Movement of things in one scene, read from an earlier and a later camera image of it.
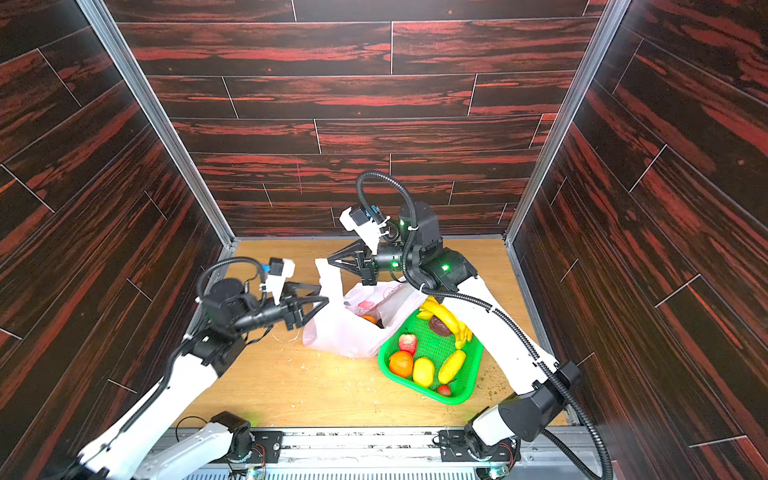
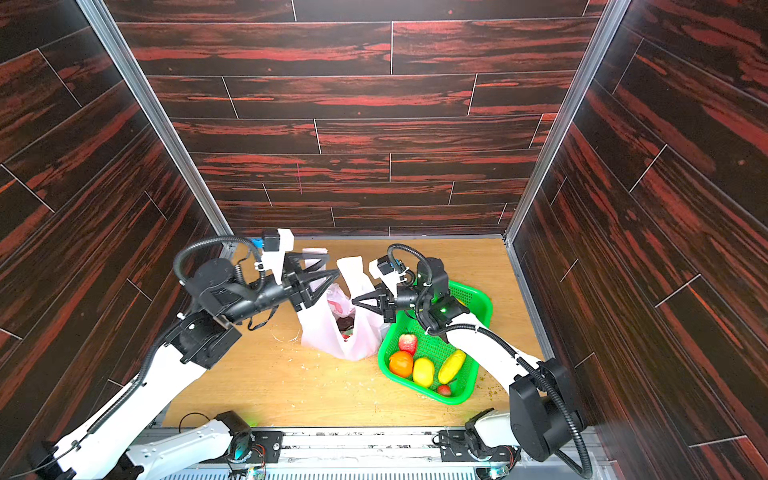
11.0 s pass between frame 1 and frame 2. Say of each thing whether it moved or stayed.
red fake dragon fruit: moved
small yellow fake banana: stayed
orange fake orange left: stayed
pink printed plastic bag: stayed
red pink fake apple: stayed
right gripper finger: moved
